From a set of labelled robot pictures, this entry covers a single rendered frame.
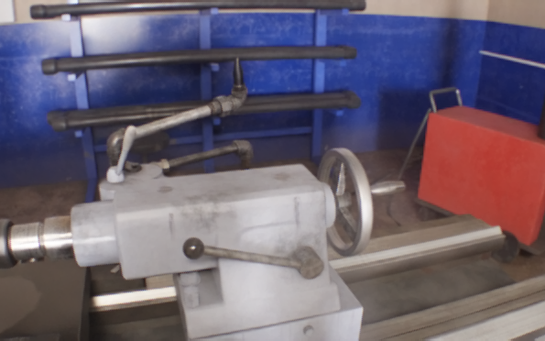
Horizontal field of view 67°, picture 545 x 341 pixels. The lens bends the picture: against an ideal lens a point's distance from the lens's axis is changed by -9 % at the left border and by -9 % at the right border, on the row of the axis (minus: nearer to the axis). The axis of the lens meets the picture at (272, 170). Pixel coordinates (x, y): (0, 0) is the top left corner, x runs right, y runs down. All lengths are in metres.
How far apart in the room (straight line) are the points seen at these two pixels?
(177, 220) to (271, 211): 0.16
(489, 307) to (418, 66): 3.71
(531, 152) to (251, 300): 2.21
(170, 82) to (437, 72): 2.64
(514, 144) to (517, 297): 1.70
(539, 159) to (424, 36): 2.25
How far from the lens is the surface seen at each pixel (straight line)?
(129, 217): 0.76
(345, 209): 0.90
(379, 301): 1.27
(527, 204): 2.87
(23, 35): 3.85
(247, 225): 0.78
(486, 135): 2.88
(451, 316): 1.08
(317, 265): 0.79
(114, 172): 0.86
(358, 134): 4.47
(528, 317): 1.15
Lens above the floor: 1.49
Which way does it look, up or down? 22 degrees down
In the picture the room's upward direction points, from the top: 1 degrees clockwise
